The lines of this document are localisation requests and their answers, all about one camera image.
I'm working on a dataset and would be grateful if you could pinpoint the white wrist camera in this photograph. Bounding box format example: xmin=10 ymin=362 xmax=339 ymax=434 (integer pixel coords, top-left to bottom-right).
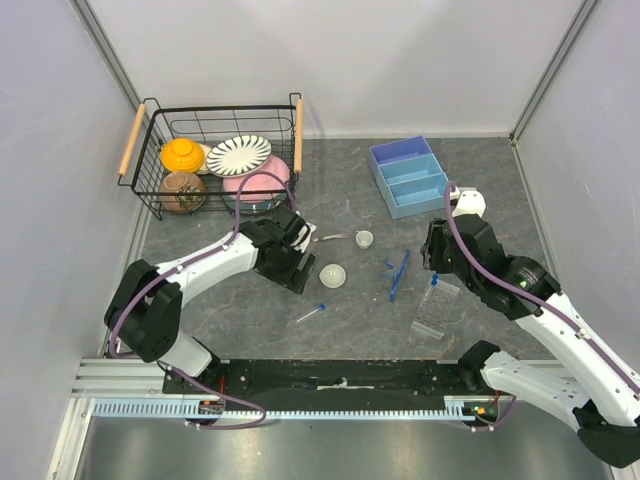
xmin=452 ymin=188 xmax=486 ymax=218
xmin=290 ymin=211 xmax=317 ymax=253

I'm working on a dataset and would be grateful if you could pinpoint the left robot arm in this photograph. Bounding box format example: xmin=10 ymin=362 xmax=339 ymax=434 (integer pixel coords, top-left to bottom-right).
xmin=104 ymin=206 xmax=318 ymax=393

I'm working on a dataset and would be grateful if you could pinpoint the clear plastic funnel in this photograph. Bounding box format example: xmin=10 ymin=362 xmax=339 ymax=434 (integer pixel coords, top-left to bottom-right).
xmin=335 ymin=199 xmax=359 ymax=233

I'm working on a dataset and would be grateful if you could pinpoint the cream bowl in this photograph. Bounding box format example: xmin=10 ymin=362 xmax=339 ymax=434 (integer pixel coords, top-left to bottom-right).
xmin=197 ymin=143 xmax=212 ymax=175

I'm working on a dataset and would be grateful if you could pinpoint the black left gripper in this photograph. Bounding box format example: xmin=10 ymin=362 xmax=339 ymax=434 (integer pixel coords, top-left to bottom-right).
xmin=255 ymin=242 xmax=318 ymax=295

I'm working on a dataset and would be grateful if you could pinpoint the pink plate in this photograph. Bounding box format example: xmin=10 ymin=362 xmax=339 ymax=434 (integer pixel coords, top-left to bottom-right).
xmin=240 ymin=155 xmax=290 ymax=203

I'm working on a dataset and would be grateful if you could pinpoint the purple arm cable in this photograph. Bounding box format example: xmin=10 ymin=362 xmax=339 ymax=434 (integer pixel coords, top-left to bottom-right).
xmin=444 ymin=180 xmax=640 ymax=396
xmin=107 ymin=171 xmax=299 ymax=361

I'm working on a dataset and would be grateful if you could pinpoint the striped white plate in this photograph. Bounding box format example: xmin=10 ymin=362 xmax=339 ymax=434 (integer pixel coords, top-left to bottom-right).
xmin=207 ymin=135 xmax=272 ymax=178

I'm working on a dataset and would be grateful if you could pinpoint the clear acrylic tube rack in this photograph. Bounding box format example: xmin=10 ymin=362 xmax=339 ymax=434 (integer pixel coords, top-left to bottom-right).
xmin=411 ymin=280 xmax=460 ymax=340

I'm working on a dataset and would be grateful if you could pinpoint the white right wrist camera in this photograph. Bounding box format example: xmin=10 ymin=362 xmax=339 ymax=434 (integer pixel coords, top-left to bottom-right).
xmin=452 ymin=188 xmax=486 ymax=218

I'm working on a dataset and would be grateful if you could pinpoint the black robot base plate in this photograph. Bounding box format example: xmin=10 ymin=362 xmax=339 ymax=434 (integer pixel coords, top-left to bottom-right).
xmin=162 ymin=358 xmax=504 ymax=412

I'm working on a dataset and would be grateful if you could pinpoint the yellow bowl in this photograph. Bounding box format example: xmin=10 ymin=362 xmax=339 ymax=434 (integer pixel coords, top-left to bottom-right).
xmin=161 ymin=138 xmax=205 ymax=173

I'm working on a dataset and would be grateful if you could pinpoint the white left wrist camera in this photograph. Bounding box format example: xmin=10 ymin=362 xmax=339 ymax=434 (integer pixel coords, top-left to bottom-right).
xmin=290 ymin=211 xmax=317 ymax=253

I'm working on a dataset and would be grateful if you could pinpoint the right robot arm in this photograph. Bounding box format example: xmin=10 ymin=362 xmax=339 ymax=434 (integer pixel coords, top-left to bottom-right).
xmin=420 ymin=214 xmax=639 ymax=468

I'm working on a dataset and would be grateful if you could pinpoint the brown ceramic bowl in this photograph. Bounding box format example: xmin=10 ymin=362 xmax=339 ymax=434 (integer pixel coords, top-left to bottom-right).
xmin=159 ymin=172 xmax=206 ymax=213

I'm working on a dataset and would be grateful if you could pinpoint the black wire basket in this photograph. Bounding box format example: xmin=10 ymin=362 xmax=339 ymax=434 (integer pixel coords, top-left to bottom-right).
xmin=117 ymin=92 xmax=304 ymax=219

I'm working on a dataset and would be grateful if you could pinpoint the white dome lid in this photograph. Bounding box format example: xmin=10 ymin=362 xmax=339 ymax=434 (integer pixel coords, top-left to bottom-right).
xmin=319 ymin=264 xmax=347 ymax=289

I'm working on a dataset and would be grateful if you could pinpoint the light blue cable duct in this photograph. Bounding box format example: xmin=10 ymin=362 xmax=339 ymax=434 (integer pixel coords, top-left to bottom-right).
xmin=92 ymin=398 xmax=476 ymax=421

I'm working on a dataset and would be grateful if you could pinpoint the light blue front bin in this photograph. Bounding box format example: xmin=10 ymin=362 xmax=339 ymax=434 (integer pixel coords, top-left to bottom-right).
xmin=388 ymin=173 xmax=448 ymax=219

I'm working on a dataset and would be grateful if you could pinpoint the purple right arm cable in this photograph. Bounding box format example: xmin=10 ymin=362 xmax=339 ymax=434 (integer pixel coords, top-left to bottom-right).
xmin=444 ymin=180 xmax=640 ymax=396

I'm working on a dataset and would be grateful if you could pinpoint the small white cup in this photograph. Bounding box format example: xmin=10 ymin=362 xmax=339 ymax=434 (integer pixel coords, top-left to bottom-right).
xmin=355 ymin=230 xmax=374 ymax=249

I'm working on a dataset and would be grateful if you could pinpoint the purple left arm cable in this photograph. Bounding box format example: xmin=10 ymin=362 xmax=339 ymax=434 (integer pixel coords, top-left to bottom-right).
xmin=107 ymin=171 xmax=299 ymax=361

